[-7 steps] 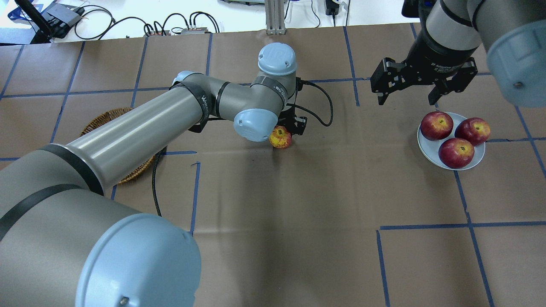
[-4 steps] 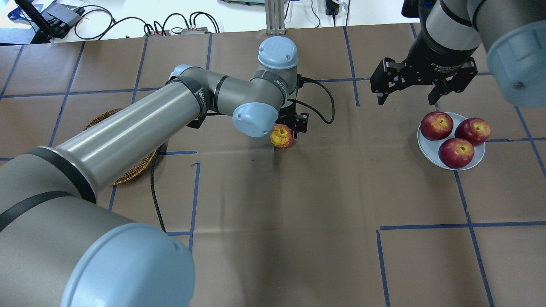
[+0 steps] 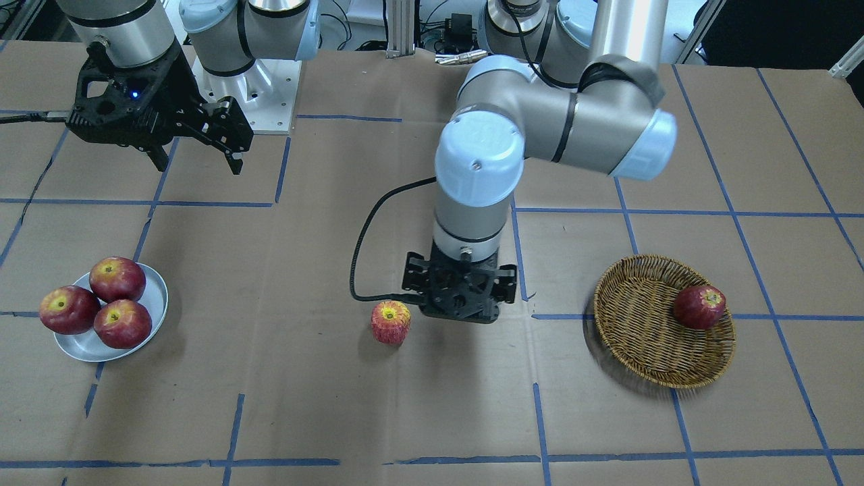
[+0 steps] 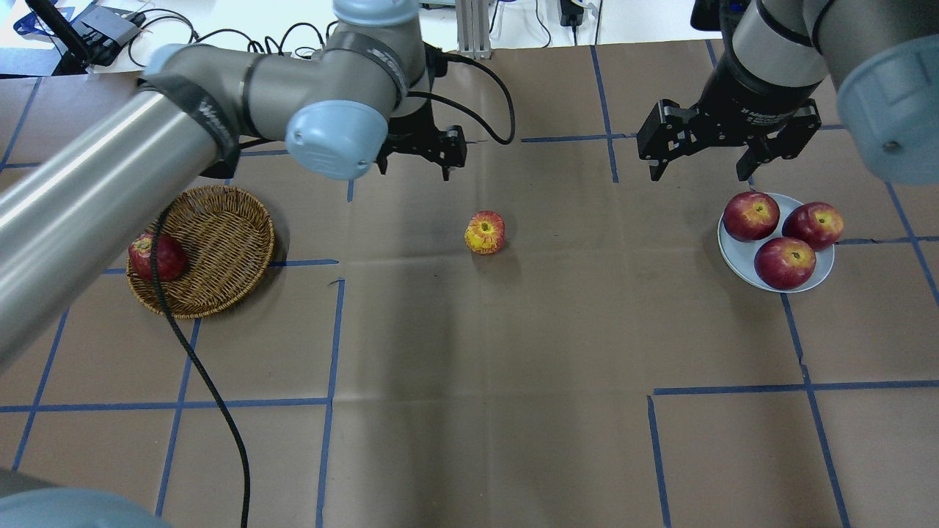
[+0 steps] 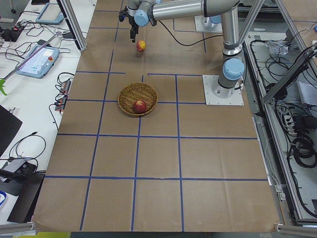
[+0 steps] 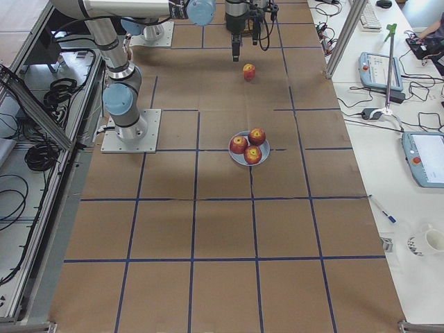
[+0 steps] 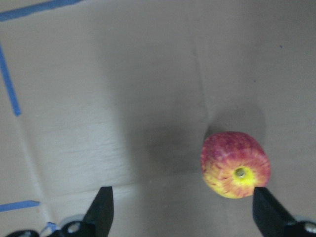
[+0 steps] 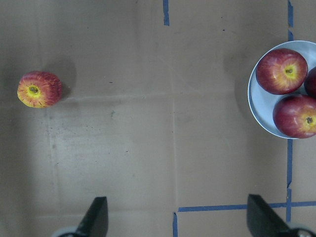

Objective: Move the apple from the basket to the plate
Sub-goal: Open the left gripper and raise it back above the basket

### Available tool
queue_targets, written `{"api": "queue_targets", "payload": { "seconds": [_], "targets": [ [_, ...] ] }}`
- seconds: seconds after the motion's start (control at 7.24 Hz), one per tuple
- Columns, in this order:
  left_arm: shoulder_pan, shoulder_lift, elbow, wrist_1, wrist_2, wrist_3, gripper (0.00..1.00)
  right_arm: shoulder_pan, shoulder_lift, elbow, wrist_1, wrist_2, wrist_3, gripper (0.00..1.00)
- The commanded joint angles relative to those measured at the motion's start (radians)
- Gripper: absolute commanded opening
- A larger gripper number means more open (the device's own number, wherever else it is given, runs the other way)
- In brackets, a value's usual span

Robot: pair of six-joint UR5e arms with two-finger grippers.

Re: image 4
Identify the dark red apple in basket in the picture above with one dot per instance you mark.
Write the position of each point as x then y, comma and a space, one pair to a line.
172, 259

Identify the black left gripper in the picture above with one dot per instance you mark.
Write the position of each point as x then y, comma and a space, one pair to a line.
419, 139

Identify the woven wicker basket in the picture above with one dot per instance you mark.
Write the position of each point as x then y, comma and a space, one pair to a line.
229, 239

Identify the aluminium profile post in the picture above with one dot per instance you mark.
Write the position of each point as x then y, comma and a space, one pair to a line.
472, 19

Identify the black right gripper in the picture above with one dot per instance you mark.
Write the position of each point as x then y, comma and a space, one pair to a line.
744, 95

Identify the black usb hub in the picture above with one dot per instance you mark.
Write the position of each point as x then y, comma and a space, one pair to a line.
101, 26

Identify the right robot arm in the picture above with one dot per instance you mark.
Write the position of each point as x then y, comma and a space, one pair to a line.
882, 59

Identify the black power adapter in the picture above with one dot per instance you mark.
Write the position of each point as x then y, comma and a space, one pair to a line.
571, 13

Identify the red apple plate outer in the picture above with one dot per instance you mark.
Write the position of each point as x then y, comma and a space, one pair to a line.
818, 224

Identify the light blue plate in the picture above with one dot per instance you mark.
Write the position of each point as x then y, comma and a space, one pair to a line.
740, 256

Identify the red apple plate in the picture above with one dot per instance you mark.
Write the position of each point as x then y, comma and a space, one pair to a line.
751, 216
818, 224
785, 263

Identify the red apple plate front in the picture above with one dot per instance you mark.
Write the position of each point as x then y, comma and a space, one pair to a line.
785, 263

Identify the red yellow apple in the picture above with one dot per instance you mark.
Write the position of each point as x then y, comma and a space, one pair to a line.
486, 233

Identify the red apple plate back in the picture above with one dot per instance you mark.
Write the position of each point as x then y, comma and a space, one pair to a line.
751, 216

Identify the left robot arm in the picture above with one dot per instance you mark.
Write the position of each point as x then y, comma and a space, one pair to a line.
65, 222

